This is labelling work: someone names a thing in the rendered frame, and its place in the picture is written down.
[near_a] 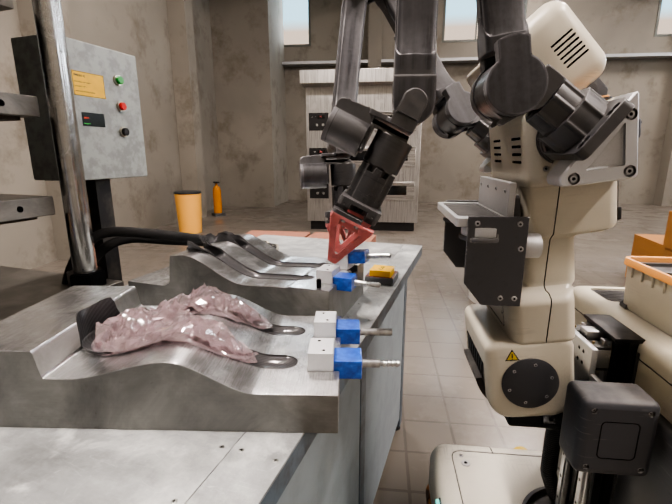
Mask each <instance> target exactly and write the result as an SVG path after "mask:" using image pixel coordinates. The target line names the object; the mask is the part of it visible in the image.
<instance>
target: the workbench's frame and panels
mask: <svg viewBox="0 0 672 504"><path fill-rule="evenodd" d="M421 255H422V248H421V250H420V251H419V253H418V254H417V256H416V257H415V259H414V261H413V262H412V264H411V265H410V267H409V269H408V270H407V272H406V273H405V275H404V277H403V278H402V280H401V281H400V283H399V284H398V286H397V288H396V289H395V291H394V292H393V294H392V296H391V297H390V299H389V300H388V302H387V304H386V305H385V307H384V308H383V310H382V311H381V313H380V315H379V316H378V318H377V319H376V321H375V323H374V324H373V326H372V327H371V328H392V330H393V334H392V336H376V335H366V337H365V338H364V340H363V342H362V343H361V345H360V346H359V348H361V350H362V359H380V361H383V360H386V361H387V359H388V360H390V361H391V360H394V361H396V360H399V361H400V366H399V367H397V368H396V366H395V367H391V366H390V367H388V368H387V366H386V367H383V366H380V368H369V367H362V379H340V396H339V423H338V433H305V434H304V435H303V437H302V438H301V440H300V442H299V443H298V445H297V446H296V448H295V450H294V451H293V453H292V454H291V456H290V458H289V459H288V461H287V462H286V464H285V465H284V467H283V469H282V470H281V472H280V473H279V475H278V477H277V478H276V480H275V481H274V483H273V485H272V486H271V488H270V489H269V491H268V492H267V494H266V496H265V497H264V499H263V500H262V502H261V504H373V502H374V499H375V495H376V492H377V489H378V486H379V482H380V479H381V476H382V473H383V469H384V466H385V463H386V460H387V456H388V453H389V450H390V447H391V443H392V440H393V437H394V434H395V431H397V430H399V429H400V424H401V421H402V397H403V374H404V350H405V326H406V302H407V279H408V278H409V276H410V274H411V272H412V271H413V269H414V267H415V266H416V264H417V262H418V260H419V259H420V257H421Z"/></svg>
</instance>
